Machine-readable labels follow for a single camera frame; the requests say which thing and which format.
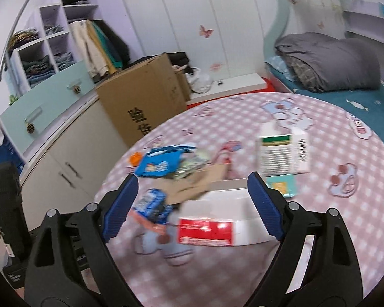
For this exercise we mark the narrow teal drawer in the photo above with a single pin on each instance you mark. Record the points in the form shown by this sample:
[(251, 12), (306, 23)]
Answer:
[(83, 73)]

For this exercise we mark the small teal box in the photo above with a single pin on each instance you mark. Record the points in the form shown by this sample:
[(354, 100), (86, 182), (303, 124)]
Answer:
[(281, 185)]

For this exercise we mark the small blue snack wrapper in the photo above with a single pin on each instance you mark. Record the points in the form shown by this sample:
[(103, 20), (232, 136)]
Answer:
[(152, 208)]

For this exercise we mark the green white medicine box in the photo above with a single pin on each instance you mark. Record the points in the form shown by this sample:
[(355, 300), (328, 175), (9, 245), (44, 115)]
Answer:
[(281, 153)]

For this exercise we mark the black hanging coat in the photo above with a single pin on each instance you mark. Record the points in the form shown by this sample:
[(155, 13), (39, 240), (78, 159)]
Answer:
[(120, 41)]

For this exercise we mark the silver foil wrapper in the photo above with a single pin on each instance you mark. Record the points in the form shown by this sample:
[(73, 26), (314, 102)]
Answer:
[(192, 166)]

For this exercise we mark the green hanging garment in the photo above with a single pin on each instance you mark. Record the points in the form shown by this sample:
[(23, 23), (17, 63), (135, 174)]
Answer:
[(110, 44)]

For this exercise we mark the blue bed sheet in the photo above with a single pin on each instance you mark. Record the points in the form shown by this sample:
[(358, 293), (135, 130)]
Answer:
[(355, 102)]

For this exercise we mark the metal handrail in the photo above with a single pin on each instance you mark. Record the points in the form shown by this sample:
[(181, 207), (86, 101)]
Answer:
[(9, 44)]

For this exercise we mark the wide teal drawer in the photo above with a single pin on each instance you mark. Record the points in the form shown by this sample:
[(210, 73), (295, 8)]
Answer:
[(22, 112)]

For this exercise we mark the brown cardboard piece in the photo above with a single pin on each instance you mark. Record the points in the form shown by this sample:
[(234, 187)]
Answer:
[(192, 185)]

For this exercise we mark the white plastic bag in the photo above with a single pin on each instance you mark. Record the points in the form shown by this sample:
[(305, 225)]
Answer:
[(200, 81)]

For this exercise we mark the white wardrobe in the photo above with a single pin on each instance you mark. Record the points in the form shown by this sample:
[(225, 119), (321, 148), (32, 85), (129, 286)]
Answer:
[(185, 12)]

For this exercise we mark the green toy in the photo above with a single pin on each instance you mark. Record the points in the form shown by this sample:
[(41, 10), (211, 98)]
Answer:
[(14, 99)]

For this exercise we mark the white cubby shelf unit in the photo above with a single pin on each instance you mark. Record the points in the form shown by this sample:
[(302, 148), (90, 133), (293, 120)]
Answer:
[(67, 9)]

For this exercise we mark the grey blanket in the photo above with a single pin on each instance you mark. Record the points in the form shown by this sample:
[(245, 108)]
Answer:
[(332, 60)]

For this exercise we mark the large cardboard box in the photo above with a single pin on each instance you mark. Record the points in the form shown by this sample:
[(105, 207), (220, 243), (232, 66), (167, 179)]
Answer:
[(140, 102)]

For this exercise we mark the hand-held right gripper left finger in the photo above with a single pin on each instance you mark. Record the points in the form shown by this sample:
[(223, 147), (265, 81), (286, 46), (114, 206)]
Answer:
[(120, 211)]

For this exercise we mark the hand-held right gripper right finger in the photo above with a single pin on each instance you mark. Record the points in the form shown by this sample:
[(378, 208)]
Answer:
[(265, 208)]

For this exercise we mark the teal plaid pillow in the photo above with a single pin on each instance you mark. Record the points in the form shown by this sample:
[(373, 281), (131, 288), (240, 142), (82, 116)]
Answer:
[(276, 67)]

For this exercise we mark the folded clothes piles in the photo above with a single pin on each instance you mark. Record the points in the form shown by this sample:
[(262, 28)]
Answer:
[(38, 65)]

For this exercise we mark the beige cabinet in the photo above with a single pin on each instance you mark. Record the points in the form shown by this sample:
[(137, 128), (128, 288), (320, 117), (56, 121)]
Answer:
[(83, 134)]

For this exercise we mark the blue cartoon snack wrapper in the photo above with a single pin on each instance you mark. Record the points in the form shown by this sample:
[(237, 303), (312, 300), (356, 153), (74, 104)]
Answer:
[(160, 163)]

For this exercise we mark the white box red label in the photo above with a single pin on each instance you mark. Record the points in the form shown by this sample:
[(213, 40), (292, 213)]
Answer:
[(217, 211)]

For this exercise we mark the pine cone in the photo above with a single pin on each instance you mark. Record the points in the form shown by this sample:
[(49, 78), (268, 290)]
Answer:
[(76, 89), (30, 127)]

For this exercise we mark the purple bed wall shelf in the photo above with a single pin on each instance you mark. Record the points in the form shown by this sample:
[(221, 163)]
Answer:
[(364, 22)]

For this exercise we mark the pale pink butterfly sticker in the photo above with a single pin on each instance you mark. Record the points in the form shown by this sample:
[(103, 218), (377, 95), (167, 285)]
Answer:
[(215, 67)]

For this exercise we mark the cream hanging jacket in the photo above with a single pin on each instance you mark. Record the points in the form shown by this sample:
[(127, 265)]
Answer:
[(83, 48)]

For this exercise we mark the black cloth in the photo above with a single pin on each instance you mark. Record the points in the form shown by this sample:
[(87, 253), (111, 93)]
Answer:
[(179, 60)]

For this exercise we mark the mustard hanging garment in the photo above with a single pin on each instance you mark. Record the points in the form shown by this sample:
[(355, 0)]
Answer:
[(104, 54)]

